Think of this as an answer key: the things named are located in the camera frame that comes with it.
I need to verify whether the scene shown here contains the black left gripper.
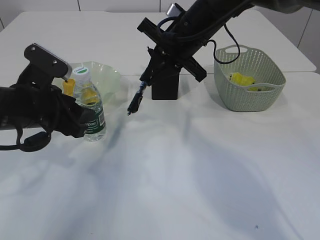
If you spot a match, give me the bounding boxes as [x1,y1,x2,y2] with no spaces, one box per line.
[14,67,95,139]

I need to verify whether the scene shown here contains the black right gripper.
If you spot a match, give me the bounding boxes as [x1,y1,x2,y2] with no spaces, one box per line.
[137,17,207,87]

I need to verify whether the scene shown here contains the yellow pear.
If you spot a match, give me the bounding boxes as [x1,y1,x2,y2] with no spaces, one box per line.
[62,78,76,97]

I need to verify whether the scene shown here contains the clear plastic water bottle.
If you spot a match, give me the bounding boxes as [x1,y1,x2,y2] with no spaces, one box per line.
[72,66,107,142]

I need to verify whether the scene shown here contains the black pen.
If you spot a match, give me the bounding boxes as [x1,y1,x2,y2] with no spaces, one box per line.
[147,46,155,58]
[127,81,148,116]

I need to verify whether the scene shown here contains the yellow waste paper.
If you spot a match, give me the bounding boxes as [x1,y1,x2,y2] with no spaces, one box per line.
[227,72,266,92]

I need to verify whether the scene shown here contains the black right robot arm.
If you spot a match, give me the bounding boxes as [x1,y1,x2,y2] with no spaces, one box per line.
[137,0,320,86]

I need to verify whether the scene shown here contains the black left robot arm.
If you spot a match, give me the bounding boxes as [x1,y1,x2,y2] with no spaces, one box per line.
[0,68,95,153]

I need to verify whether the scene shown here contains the black square pen holder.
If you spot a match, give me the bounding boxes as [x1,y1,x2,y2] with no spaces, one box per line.
[151,74,180,101]

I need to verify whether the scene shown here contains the green ruffled glass plate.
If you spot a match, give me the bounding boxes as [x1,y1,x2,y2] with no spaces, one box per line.
[70,61,121,103]

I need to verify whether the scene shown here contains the green plastic woven basket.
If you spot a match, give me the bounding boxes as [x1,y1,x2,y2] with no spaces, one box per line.
[213,45,286,112]

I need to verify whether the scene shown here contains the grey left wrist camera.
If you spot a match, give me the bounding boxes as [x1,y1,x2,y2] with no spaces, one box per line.
[24,43,72,87]

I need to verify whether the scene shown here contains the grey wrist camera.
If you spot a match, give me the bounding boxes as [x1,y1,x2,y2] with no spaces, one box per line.
[24,43,72,87]
[165,3,186,17]

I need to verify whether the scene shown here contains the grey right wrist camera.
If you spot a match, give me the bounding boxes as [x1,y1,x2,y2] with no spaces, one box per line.
[165,3,186,17]

